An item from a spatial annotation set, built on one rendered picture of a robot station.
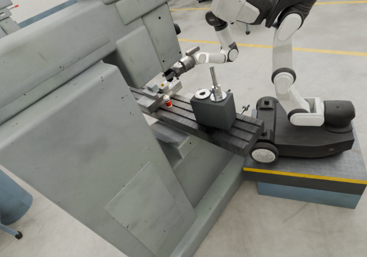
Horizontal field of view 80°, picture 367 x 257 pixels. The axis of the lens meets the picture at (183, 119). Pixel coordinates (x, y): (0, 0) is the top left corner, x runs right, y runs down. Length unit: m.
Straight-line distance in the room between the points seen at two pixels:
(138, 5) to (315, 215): 1.87
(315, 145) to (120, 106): 1.30
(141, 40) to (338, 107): 1.31
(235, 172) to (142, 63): 1.30
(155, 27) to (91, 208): 0.89
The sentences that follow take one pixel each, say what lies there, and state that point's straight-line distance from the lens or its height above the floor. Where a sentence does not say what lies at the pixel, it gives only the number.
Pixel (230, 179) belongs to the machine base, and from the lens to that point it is 1.98.
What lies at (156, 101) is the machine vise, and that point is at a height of 1.01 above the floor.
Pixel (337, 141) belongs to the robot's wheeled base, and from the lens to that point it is 1.78.
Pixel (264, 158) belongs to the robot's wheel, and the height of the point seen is 0.45.
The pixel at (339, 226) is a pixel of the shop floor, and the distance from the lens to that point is 2.09.
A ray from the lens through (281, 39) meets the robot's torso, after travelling 1.37.
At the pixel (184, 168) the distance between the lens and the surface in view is 1.55.
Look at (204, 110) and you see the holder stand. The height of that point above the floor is 1.08.
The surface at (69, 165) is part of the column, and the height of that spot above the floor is 1.35.
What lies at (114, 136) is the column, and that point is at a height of 1.31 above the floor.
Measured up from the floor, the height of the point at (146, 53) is 1.48.
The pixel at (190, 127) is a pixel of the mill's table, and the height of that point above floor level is 0.95.
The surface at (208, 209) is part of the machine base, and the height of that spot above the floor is 0.20.
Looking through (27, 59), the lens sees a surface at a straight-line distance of 0.92.
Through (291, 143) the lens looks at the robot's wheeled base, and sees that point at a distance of 1.72.
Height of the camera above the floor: 1.88
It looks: 40 degrees down
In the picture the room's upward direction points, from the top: 21 degrees counter-clockwise
